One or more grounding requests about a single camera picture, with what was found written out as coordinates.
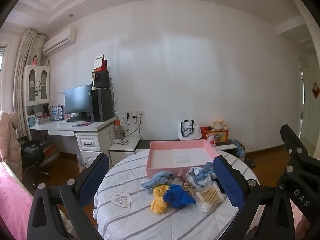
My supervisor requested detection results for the white glass-door cabinet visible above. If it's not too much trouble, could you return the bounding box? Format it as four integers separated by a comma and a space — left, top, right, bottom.
23, 64, 52, 128

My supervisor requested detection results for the blue and white wipes pack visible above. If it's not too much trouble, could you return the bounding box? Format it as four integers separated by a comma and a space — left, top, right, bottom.
50, 104, 63, 120

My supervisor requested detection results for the white wall air conditioner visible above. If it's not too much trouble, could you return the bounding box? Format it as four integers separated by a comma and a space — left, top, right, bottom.
43, 27, 77, 56

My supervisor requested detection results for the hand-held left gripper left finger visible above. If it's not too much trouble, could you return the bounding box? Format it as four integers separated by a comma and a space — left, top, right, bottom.
27, 152, 110, 240

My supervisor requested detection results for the light blue cloth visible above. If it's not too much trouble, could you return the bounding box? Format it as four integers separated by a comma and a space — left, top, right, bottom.
141, 171, 177, 193

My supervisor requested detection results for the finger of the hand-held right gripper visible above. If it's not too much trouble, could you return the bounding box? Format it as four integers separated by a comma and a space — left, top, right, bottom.
280, 124, 320, 173

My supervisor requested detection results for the white tote bag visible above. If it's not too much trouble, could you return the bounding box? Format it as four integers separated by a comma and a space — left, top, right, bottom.
178, 119, 202, 140

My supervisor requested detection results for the low white and black cabinet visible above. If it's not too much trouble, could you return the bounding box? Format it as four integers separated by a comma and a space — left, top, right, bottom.
109, 136, 237, 165

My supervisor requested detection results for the blue plastic package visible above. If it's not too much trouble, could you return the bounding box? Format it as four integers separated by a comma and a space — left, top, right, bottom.
234, 139, 247, 159

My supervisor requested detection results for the pink bedding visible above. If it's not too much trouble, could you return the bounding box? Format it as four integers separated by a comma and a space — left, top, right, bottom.
0, 165, 34, 240

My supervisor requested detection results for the red and white desk calendar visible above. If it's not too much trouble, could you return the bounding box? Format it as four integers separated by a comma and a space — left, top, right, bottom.
93, 54, 108, 72

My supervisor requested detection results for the cream plush toy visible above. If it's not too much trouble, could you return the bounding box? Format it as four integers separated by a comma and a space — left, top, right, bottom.
212, 119, 227, 130

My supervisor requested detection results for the black power cable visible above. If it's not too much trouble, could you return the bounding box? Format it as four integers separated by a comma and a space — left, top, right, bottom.
122, 112, 140, 137

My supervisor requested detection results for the white door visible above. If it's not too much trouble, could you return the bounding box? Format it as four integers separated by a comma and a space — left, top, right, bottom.
300, 55, 320, 153

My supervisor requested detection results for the pink padded coat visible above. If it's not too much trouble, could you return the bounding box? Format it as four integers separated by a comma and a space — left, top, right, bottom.
0, 110, 23, 178

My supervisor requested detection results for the black office chair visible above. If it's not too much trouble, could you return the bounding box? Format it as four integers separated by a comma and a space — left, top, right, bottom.
19, 136, 50, 180

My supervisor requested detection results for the beige scrunchie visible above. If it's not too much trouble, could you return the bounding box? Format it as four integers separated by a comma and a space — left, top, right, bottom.
183, 181, 198, 193

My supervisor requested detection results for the black computer monitor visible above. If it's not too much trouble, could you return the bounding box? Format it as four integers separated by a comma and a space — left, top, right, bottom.
64, 84, 93, 122

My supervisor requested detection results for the pack of cotton swabs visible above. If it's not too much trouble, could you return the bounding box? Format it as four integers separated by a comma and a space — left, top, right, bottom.
194, 183, 225, 213

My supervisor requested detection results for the pink box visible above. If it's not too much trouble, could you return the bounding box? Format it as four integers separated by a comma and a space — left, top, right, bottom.
146, 139, 220, 180

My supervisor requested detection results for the printed baby hat blue bow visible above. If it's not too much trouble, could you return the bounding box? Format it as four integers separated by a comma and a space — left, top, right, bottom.
185, 162, 219, 188

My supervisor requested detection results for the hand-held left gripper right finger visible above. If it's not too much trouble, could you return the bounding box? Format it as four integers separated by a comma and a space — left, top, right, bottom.
213, 155, 295, 240

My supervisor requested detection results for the red toy box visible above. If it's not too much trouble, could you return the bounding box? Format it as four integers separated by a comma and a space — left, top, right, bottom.
200, 126, 230, 143

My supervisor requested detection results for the yellow knitted cloth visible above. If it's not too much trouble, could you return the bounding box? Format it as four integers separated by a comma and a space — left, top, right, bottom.
151, 184, 172, 215

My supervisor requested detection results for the white striped tablecloth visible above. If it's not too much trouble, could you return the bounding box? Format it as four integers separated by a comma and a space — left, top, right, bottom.
93, 149, 260, 240

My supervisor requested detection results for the black box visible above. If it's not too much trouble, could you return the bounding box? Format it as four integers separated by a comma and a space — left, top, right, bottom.
91, 71, 110, 89

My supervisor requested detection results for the stack of books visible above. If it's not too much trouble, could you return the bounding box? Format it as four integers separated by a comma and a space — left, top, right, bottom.
29, 115, 50, 127

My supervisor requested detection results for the blue knitted cloth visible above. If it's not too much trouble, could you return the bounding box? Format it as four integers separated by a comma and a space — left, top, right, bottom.
164, 184, 197, 208

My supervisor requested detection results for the beige curtain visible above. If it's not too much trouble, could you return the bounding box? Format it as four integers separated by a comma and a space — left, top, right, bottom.
12, 29, 45, 140

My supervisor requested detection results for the white desk with drawers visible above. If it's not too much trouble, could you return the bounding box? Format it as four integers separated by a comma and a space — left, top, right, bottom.
30, 117, 118, 173

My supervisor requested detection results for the black computer tower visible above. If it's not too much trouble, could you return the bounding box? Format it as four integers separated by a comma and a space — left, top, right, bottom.
89, 88, 114, 122

